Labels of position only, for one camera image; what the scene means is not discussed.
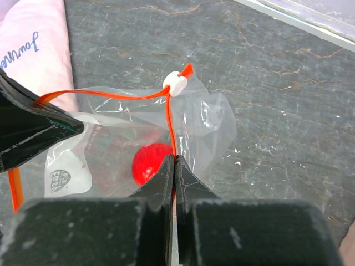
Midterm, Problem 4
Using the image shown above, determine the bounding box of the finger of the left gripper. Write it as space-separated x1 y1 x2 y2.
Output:
1 70 84 172

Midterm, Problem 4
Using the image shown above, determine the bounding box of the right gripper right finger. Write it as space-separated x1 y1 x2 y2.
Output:
175 155 219 265

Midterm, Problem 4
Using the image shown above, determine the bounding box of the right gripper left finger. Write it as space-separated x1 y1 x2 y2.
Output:
130 155 174 265

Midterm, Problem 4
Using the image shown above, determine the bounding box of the red apple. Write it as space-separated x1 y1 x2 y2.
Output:
131 142 173 186

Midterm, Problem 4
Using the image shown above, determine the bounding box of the clear zip top bag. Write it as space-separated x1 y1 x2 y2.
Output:
5 64 236 209

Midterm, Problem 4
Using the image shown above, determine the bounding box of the pink folded cloth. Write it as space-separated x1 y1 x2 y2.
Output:
1 1 74 96

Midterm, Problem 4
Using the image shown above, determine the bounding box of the aluminium frame rail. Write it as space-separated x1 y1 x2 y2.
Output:
239 0 354 52

